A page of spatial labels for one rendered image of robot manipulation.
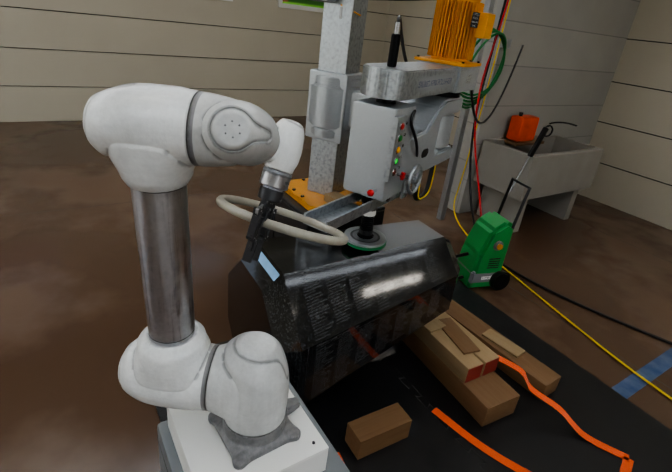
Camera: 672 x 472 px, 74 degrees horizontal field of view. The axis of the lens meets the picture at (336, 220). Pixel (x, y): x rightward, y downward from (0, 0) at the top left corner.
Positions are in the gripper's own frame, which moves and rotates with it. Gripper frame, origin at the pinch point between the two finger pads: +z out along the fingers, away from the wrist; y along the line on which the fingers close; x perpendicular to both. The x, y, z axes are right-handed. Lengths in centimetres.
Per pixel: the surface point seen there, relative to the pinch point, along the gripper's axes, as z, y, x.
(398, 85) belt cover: -73, 55, -17
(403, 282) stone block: 10, 96, -43
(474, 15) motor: -126, 102, -33
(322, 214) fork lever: -13, 57, -2
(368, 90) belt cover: -68, 56, -5
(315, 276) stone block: 16, 64, -6
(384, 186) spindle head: -32, 70, -22
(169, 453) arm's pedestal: 51, -27, -6
